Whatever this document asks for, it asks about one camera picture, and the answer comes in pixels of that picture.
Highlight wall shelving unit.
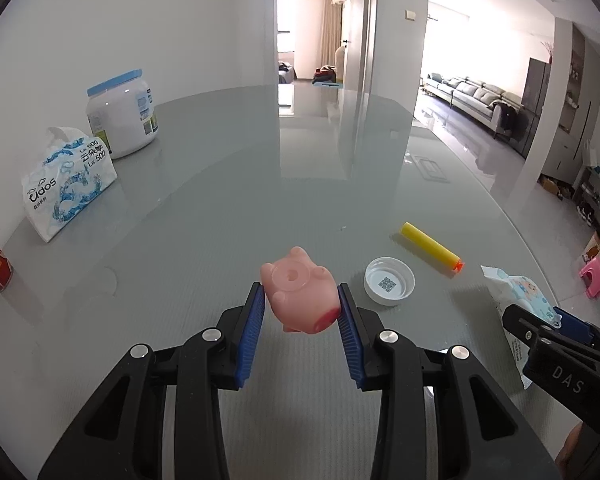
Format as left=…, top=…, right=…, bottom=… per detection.
left=560, top=35, right=587, bottom=133

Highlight shoe rack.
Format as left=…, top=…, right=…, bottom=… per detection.
left=572, top=165, right=600, bottom=233

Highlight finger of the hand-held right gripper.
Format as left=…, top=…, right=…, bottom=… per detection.
left=502, top=304, right=600, bottom=366
left=554, top=306, right=600, bottom=348

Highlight blue white tissue pack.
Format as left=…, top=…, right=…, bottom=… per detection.
left=21, top=126, right=118, bottom=243

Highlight beige curtain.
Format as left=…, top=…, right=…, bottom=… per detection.
left=320, top=0, right=343, bottom=78

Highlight cardboard boxes on floor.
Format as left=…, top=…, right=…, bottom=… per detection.
left=539, top=175, right=574, bottom=199

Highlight white jar with blue lid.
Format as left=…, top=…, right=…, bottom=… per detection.
left=86, top=68, right=159, bottom=160

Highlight pink plastic stool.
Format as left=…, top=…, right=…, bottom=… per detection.
left=579, top=258, right=600, bottom=300

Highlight grey sofa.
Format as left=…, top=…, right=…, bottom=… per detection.
left=425, top=72, right=523, bottom=136

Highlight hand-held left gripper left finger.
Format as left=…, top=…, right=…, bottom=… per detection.
left=37, top=281, right=266, bottom=480

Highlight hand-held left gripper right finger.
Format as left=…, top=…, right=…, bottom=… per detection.
left=336, top=282, right=561, bottom=480

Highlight pink pig toy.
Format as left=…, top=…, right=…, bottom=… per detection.
left=260, top=246, right=340, bottom=333

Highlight white door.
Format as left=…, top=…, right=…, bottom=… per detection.
left=342, top=0, right=377, bottom=87

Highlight dark tall cabinet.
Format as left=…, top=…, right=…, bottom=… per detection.
left=522, top=57, right=553, bottom=158

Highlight yellow foam dart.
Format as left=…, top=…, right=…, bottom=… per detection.
left=399, top=222, right=465, bottom=275

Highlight wet wipes packet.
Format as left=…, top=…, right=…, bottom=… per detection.
left=481, top=265, right=563, bottom=391

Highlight white bottle cap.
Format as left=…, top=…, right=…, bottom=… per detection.
left=364, top=256, right=416, bottom=306

